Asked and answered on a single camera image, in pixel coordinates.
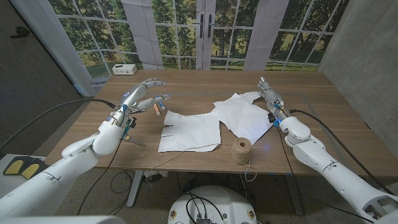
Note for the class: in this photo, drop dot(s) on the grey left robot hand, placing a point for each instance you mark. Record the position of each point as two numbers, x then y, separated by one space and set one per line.
132 95

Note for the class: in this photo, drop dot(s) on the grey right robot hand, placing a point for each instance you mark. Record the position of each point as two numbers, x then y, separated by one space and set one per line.
273 99

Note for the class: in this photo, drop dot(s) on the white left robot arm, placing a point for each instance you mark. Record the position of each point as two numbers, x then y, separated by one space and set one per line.
62 168

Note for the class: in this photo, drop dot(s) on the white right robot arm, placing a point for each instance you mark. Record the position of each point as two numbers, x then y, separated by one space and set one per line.
335 174

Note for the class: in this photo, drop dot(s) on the white power strip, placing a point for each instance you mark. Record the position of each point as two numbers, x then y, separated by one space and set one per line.
124 69

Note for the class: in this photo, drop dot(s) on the orange marker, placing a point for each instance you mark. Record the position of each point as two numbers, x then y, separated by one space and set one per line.
157 110

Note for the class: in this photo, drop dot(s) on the creased white paper sheet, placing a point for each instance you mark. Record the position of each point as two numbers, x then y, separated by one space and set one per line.
245 118

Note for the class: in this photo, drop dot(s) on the printed window backdrop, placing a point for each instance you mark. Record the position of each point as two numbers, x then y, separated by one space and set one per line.
99 46

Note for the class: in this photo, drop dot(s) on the brown twine ball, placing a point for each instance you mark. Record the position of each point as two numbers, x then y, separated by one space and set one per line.
241 151

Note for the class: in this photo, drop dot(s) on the white paper sheet with slits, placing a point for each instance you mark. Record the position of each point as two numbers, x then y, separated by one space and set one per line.
192 133

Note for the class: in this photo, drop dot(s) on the metal table leg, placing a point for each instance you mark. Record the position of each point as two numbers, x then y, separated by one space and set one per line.
134 189
293 196

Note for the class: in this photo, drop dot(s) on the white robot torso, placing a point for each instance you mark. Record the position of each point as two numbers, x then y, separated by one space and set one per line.
230 202

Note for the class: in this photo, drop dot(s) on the yellow black insole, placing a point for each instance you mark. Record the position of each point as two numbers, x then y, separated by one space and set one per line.
14 167
31 170

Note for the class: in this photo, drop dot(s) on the white floor mat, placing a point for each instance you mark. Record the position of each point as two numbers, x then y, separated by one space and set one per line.
9 184

